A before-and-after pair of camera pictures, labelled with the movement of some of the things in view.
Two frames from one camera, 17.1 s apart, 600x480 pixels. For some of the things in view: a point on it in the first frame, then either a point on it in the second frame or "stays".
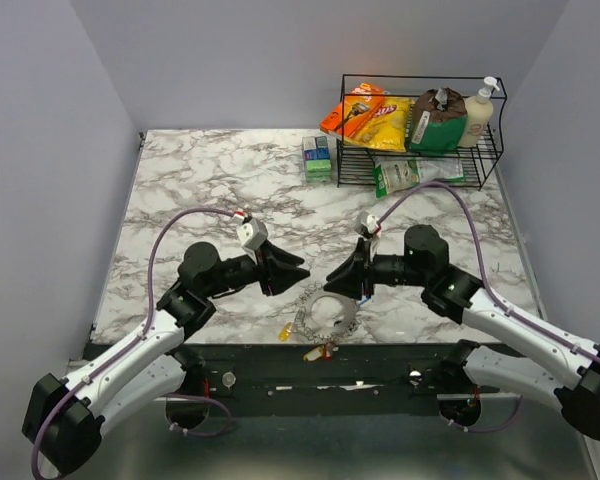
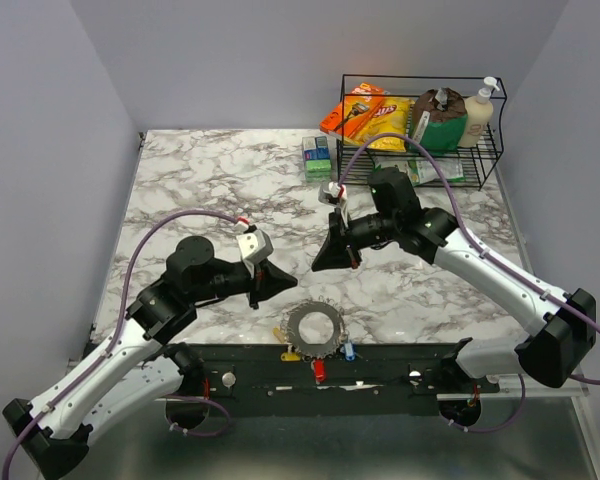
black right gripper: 359,268 to 340,249
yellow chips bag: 385,126 stays
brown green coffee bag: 439,121 stays
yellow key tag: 313,354 to 290,357
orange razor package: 353,111 stays
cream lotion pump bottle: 479,110 stays
